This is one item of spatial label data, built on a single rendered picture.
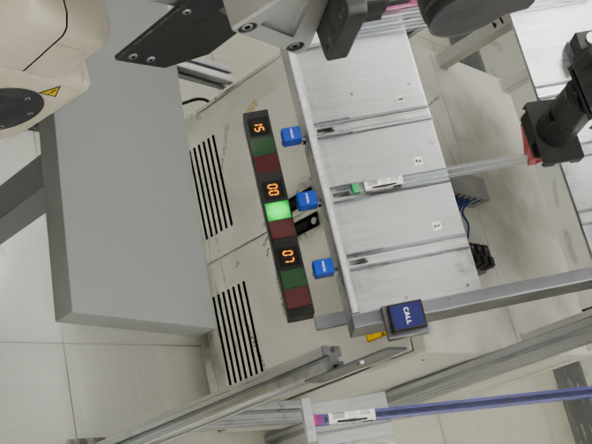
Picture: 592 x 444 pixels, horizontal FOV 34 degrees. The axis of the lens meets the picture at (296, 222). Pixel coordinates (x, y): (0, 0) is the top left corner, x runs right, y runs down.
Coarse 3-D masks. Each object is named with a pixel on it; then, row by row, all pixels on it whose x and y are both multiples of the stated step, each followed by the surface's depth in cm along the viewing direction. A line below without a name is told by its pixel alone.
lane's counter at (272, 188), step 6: (276, 180) 151; (264, 186) 150; (270, 186) 150; (276, 186) 150; (282, 186) 151; (264, 192) 150; (270, 192) 150; (276, 192) 150; (282, 192) 150; (264, 198) 150; (270, 198) 150
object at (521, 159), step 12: (588, 144) 153; (516, 156) 152; (444, 168) 151; (456, 168) 151; (468, 168) 151; (480, 168) 151; (492, 168) 152; (408, 180) 150; (420, 180) 150; (432, 180) 151; (360, 192) 149
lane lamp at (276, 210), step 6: (264, 204) 149; (270, 204) 149; (276, 204) 149; (282, 204) 149; (288, 204) 150; (270, 210) 149; (276, 210) 149; (282, 210) 149; (288, 210) 149; (270, 216) 149; (276, 216) 149; (282, 216) 149; (288, 216) 149
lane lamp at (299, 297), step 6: (294, 288) 145; (300, 288) 145; (306, 288) 145; (288, 294) 144; (294, 294) 145; (300, 294) 145; (306, 294) 145; (288, 300) 144; (294, 300) 144; (300, 300) 144; (306, 300) 144; (288, 306) 144; (294, 306) 144; (300, 306) 144
